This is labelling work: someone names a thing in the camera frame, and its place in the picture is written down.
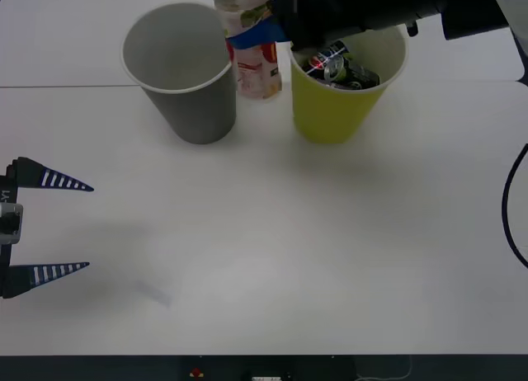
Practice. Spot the can with silver lid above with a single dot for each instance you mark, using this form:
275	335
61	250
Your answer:
333	69

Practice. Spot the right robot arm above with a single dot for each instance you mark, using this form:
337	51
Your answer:
474	10

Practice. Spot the plastic bottle with pink label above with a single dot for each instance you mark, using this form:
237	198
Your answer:
257	73

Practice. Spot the grey plastic bin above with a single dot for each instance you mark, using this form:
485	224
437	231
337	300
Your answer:
194	109

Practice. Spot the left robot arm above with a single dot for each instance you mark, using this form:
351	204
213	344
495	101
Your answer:
11	222

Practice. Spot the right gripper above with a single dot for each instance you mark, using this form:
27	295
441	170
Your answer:
338	14

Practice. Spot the red button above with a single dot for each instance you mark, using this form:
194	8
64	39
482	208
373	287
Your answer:
196	373

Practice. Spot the blue and red can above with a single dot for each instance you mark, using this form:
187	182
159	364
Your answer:
321	59

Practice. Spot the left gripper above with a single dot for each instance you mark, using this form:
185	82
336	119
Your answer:
11	183

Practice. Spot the black robot torso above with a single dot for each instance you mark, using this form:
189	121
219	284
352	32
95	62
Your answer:
103	368

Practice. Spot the yellow-green plastic bin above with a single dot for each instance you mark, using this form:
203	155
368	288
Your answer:
330	113

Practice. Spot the black can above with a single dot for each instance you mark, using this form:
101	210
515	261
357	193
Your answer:
361	75

